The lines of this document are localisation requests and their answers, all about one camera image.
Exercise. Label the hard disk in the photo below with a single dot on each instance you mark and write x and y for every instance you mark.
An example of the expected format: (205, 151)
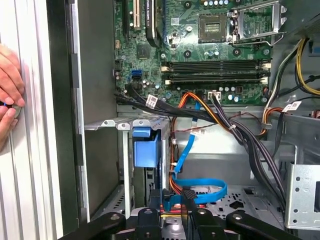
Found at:
(146, 152)

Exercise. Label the black open PC case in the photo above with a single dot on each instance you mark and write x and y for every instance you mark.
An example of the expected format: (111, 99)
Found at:
(100, 75)

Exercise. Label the black graphics card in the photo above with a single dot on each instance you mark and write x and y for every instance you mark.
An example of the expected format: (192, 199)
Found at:
(150, 20)

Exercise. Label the bare person hand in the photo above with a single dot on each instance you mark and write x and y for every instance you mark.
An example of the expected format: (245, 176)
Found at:
(12, 75)

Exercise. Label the black chipset chip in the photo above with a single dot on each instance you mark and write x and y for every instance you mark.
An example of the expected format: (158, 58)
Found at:
(143, 51)

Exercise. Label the green motherboard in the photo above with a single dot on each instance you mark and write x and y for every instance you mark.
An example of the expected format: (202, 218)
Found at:
(190, 50)

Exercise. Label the grey optical drive cage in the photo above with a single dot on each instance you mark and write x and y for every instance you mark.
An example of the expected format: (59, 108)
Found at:
(300, 200)

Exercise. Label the CPU socket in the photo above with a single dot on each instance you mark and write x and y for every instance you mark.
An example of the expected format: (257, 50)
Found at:
(212, 27)

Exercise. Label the white expansion slot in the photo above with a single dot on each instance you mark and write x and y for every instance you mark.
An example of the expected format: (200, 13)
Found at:
(136, 15)

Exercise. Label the metal socket cover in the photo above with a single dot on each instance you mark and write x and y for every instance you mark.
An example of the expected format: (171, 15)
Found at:
(275, 15)

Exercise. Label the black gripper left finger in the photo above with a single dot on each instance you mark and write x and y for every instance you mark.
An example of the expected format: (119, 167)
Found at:
(147, 225)

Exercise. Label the grey disk bay cage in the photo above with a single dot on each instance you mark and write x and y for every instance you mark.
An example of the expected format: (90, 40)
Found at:
(140, 123)

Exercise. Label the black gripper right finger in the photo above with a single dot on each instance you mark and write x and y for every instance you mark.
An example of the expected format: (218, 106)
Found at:
(210, 227)

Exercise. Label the black expansion slot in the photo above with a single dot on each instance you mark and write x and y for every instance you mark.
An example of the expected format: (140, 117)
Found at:
(125, 20)

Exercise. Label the locking lever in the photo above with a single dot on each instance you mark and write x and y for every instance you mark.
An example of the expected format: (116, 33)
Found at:
(250, 44)

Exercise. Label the black RAM slot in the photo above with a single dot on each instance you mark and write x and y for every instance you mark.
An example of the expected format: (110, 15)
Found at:
(215, 76)
(215, 63)
(215, 69)

